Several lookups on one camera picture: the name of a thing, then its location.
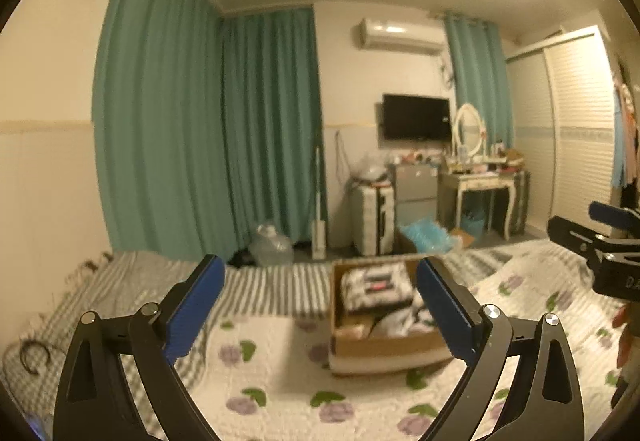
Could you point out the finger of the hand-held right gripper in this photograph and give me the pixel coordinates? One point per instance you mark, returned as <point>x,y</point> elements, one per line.
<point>607,215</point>
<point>575,233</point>

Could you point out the white dressing table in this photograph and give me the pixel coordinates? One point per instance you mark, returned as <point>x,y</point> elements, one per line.
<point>475,181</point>

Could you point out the small grey fridge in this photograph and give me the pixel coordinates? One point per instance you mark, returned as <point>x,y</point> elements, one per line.
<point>415,191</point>

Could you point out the patterned tissue packet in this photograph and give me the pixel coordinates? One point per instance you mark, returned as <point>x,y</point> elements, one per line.
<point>375,286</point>

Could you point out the blue bubble wrap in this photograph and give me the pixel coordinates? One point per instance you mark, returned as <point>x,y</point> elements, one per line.
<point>425,233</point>

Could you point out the narrow teal curtain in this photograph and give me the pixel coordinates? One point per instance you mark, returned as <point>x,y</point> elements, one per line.
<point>480,66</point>

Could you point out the white sliding wardrobe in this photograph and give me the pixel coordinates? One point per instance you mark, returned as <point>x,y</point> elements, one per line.
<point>580,136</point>

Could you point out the black hair band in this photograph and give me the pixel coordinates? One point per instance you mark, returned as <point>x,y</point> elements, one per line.
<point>24,358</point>

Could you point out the brown cardboard box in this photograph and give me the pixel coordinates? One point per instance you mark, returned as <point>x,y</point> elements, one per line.
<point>380,351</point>

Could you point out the blue bin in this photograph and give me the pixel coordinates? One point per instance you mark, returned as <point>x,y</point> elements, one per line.
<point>472,224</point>

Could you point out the white air conditioner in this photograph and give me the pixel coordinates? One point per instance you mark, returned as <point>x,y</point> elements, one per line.
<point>400,35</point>

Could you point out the small open cardboard box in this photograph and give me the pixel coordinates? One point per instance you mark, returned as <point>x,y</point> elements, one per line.
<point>461,238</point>

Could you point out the white suitcase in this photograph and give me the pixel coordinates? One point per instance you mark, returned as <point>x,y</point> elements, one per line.
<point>370,221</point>

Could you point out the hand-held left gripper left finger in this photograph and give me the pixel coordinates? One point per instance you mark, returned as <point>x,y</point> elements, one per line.
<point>195,306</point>

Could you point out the cosmetics clutter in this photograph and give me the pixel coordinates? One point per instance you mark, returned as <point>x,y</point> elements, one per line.
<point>500,161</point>

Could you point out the black wall television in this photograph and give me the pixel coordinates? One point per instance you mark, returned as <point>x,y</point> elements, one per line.
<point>415,117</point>

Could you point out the grey gingham bed sheet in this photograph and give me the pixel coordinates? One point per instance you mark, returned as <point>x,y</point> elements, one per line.
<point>125,281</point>

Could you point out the hanging clothes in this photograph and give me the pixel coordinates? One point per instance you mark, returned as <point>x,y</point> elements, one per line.
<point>627,131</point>

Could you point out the clear plastic bag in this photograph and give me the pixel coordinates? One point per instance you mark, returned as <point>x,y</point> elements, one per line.
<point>369,168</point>

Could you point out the clear water jug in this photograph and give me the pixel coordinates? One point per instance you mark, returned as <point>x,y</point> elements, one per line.
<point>270,246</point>

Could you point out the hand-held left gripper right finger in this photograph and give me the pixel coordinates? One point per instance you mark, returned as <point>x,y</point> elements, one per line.
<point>445,306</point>

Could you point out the white floral quilt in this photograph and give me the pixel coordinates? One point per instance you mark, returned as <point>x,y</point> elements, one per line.
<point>280,361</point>

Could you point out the dark striped cloth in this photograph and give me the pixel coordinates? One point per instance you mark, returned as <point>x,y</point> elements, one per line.
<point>521,201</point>

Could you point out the white oval mirror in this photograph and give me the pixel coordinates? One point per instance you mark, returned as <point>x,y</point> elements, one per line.
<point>469,128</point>

